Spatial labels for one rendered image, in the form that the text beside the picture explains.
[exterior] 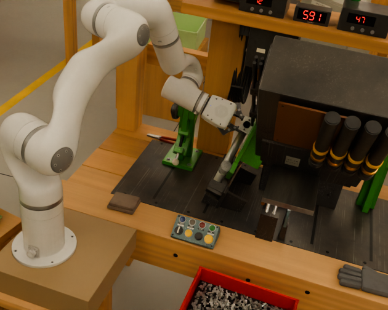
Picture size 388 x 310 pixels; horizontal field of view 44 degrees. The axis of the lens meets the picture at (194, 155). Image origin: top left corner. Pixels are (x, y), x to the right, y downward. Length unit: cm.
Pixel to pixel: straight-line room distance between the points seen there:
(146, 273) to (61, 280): 132
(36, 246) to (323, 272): 90
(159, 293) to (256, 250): 110
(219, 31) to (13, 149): 92
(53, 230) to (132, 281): 130
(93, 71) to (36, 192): 36
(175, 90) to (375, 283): 91
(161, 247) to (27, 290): 46
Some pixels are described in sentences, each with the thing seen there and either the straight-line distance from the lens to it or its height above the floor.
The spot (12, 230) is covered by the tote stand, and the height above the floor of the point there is 78.
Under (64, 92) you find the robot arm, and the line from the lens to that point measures 129.
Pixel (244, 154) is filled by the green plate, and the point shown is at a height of 114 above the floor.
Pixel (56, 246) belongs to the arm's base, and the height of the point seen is 98.
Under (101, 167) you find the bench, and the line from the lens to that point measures 197.
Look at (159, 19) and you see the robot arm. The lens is 144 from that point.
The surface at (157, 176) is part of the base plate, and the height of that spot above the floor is 90.
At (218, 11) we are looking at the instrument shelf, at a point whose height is 153.
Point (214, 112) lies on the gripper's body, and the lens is 168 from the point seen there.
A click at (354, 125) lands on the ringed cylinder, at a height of 149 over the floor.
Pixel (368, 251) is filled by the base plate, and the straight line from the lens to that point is 179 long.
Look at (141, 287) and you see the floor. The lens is 267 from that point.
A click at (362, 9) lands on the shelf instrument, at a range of 171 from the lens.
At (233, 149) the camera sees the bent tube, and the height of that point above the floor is 107.
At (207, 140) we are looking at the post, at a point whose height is 93.
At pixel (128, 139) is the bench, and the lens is 214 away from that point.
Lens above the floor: 203
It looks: 34 degrees down
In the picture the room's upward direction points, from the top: 7 degrees clockwise
